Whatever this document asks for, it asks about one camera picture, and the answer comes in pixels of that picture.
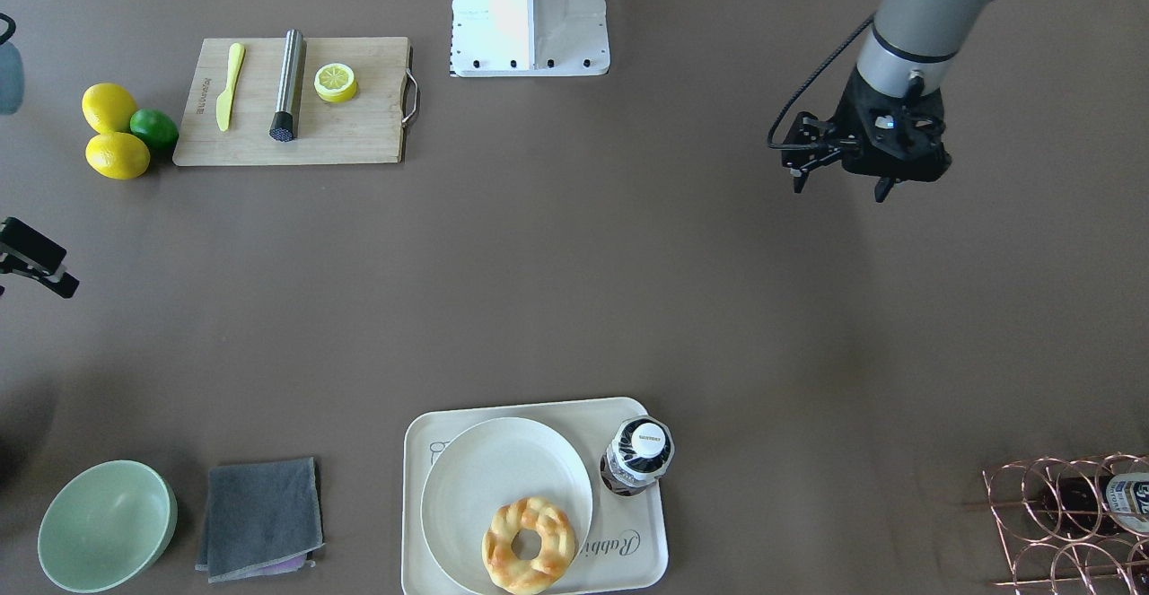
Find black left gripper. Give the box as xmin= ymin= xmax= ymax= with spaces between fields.
xmin=779 ymin=71 xmax=953 ymax=204

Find white shallow bowl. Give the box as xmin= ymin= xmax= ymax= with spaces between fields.
xmin=421 ymin=416 xmax=594 ymax=594

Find twisted ring donut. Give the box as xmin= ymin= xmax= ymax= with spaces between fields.
xmin=481 ymin=496 xmax=578 ymax=594

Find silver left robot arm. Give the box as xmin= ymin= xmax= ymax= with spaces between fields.
xmin=768 ymin=0 xmax=995 ymax=202

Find dark tea bottle on tray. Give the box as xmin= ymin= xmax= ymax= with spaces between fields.
xmin=600 ymin=415 xmax=676 ymax=496

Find cream rabbit tray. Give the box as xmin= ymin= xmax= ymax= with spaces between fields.
xmin=401 ymin=396 xmax=669 ymax=594

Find yellow lemon lower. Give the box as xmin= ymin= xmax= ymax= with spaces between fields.
xmin=85 ymin=132 xmax=151 ymax=180

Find yellow lemon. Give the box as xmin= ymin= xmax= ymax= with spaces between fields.
xmin=80 ymin=83 xmax=138 ymax=136
xmin=85 ymin=132 xmax=151 ymax=180

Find yellow lemon upper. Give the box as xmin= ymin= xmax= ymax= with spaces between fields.
xmin=80 ymin=83 xmax=138 ymax=136

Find green lime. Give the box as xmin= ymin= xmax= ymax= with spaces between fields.
xmin=128 ymin=108 xmax=180 ymax=150

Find yellow plastic knife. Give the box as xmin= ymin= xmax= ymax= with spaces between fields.
xmin=215 ymin=43 xmax=246 ymax=132

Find mint green bowl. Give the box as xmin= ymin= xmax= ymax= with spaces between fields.
xmin=37 ymin=459 xmax=178 ymax=594

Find halved lemon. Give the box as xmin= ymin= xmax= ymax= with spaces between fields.
xmin=313 ymin=63 xmax=358 ymax=103

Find grey folded cloth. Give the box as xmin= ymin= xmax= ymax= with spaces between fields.
xmin=196 ymin=457 xmax=325 ymax=584

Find wooden cutting board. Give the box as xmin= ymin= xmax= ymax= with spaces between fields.
xmin=172 ymin=36 xmax=417 ymax=167

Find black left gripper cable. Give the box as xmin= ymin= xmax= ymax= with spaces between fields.
xmin=768 ymin=13 xmax=876 ymax=150

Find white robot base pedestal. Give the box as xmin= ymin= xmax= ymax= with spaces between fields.
xmin=449 ymin=0 xmax=611 ymax=77

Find bottle in wire rack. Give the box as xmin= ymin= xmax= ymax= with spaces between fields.
xmin=1052 ymin=473 xmax=1148 ymax=538

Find copper wire bottle rack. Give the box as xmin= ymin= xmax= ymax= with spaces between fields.
xmin=980 ymin=453 xmax=1148 ymax=594

